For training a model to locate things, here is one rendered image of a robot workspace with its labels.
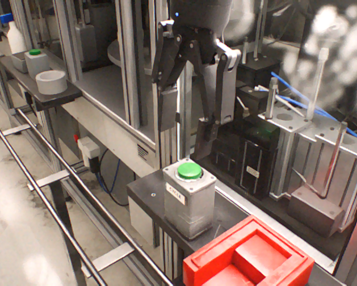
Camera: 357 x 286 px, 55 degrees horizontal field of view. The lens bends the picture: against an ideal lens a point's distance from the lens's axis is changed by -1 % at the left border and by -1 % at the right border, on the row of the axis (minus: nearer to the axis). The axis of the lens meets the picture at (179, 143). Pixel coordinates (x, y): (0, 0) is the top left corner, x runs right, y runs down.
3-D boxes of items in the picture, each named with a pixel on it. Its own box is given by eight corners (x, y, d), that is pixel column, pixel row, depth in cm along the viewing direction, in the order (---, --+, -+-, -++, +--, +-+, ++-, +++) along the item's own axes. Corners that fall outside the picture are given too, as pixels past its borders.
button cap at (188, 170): (172, 176, 59) (172, 167, 58) (190, 167, 61) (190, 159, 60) (187, 187, 57) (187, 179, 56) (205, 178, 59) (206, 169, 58)
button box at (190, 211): (163, 216, 66) (160, 167, 59) (193, 199, 70) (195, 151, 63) (189, 242, 61) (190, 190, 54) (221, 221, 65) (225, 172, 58)
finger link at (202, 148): (214, 113, 49) (217, 115, 49) (206, 151, 53) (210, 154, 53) (198, 118, 47) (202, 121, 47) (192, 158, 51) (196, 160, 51)
